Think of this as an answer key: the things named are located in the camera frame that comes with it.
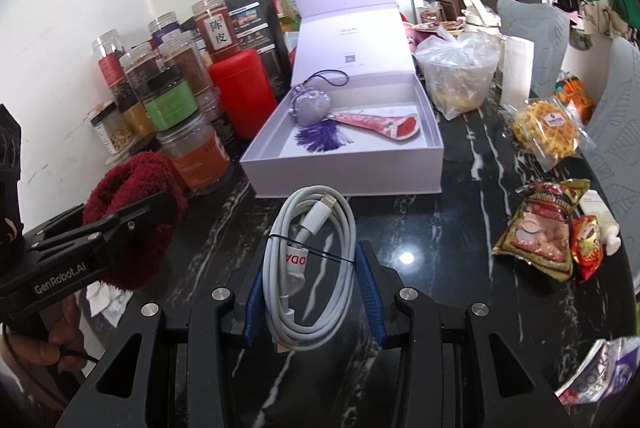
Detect lavender tasselled sachet pouch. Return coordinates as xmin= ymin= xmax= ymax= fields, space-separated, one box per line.
xmin=292 ymin=70 xmax=351 ymax=154

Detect clear bag with bowl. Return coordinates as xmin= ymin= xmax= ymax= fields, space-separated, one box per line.
xmin=414 ymin=28 xmax=502 ymax=120

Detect black printed bag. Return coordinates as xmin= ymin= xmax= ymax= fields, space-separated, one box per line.
xmin=224 ymin=0 xmax=291 ymax=96

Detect silver purple snack packet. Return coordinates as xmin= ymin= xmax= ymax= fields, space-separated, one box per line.
xmin=555 ymin=337 xmax=640 ymax=406

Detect grey leaf-pattern chair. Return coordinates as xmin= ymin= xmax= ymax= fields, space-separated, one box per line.
xmin=496 ymin=0 xmax=571 ymax=99
xmin=582 ymin=37 xmax=640 ymax=294

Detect gold red cereal bag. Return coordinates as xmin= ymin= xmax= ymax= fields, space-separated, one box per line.
xmin=492 ymin=179 xmax=592 ymax=283

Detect white cable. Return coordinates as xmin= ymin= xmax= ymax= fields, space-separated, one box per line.
xmin=262 ymin=187 xmax=357 ymax=351

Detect packaged waffles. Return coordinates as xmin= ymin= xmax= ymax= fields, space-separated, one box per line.
xmin=506 ymin=97 xmax=596 ymax=171

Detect black cable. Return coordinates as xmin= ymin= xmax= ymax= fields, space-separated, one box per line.
xmin=0 ymin=323 xmax=101 ymax=409

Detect cluster of clear spice jars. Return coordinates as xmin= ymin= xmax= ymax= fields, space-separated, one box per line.
xmin=90 ymin=0 xmax=241 ymax=194

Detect orange snack bag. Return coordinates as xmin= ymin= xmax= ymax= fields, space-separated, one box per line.
xmin=554 ymin=73 xmax=596 ymax=109

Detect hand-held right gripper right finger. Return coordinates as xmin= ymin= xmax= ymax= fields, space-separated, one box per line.
xmin=355 ymin=240 xmax=575 ymax=428

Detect dark red fuzzy scrunchie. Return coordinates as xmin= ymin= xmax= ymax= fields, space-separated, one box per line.
xmin=82 ymin=151 xmax=188 ymax=291

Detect white board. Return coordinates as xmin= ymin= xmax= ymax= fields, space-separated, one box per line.
xmin=141 ymin=0 xmax=201 ymax=39

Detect small red snack packet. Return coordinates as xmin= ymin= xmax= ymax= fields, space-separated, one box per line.
xmin=570 ymin=214 xmax=601 ymax=283

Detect lavender gift box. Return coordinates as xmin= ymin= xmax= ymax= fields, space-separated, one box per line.
xmin=239 ymin=0 xmax=446 ymax=199

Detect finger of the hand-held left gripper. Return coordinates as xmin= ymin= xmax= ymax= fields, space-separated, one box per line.
xmin=80 ymin=194 xmax=183 ymax=255

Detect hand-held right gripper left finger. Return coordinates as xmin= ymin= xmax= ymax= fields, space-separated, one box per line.
xmin=57 ymin=240 xmax=275 ymax=428

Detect white lotion bottle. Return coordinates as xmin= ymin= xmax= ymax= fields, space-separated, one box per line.
xmin=579 ymin=189 xmax=622 ymax=255

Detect crumpled white tissue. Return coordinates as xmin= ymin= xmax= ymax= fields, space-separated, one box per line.
xmin=85 ymin=280 xmax=133 ymax=326

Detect clear box of red snacks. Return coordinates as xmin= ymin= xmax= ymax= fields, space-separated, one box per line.
xmin=417 ymin=5 xmax=463 ymax=31

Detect red plastic canister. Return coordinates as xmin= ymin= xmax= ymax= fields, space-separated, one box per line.
xmin=208 ymin=49 xmax=278 ymax=140

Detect person's left hand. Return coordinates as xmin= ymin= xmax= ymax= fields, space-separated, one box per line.
xmin=7 ymin=295 xmax=83 ymax=371

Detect magenta container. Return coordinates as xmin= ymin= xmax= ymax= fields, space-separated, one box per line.
xmin=404 ymin=23 xmax=441 ymax=54

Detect red fan-shaped fabric pouch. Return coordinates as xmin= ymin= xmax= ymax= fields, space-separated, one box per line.
xmin=332 ymin=108 xmax=420 ymax=143

